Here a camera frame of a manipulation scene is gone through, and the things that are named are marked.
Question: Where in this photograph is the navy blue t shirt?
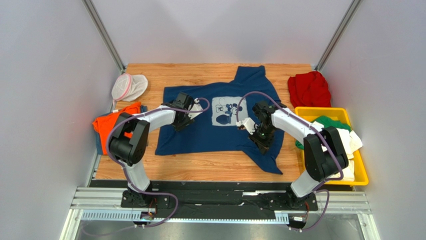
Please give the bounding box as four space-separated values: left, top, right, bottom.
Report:
155 65 284 175

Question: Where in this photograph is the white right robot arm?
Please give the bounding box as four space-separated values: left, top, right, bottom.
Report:
239 101 349 209

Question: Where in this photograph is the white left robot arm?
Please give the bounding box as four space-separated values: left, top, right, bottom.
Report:
106 92 205 207

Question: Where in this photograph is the yellow plastic bin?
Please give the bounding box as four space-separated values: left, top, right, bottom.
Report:
295 106 369 186

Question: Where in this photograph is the green t shirt in bin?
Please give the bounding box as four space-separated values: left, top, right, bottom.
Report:
312 115 352 153

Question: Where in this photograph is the red crumpled t shirt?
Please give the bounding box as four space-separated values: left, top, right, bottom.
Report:
287 71 332 108

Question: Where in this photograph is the white mesh laundry bag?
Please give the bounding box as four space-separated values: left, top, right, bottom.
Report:
111 73 149 102

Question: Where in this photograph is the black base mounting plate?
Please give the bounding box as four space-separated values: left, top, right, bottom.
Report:
89 179 354 221

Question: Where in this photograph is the orange folded t shirt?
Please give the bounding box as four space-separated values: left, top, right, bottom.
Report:
92 101 143 156

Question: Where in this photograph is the white t shirt in bin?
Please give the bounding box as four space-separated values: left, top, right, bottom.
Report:
311 118 363 182

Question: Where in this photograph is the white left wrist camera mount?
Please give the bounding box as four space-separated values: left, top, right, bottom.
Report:
187 98 203 120

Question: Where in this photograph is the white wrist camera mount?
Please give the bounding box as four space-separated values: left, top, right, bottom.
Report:
187 98 203 120
236 117 257 135

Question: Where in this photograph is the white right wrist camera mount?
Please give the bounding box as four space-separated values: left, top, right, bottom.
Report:
236 117 257 135

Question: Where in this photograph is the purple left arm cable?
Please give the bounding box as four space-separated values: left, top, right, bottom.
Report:
105 97 211 229

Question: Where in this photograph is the aluminium frame rail front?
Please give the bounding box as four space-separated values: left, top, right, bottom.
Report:
60 180 380 240

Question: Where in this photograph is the right aluminium corner post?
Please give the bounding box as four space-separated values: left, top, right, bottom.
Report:
314 0 363 72

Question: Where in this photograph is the aluminium corner post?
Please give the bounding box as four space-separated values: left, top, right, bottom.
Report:
314 0 363 72
82 0 126 74

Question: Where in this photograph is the left aluminium corner post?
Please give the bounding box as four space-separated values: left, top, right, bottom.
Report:
82 0 126 74

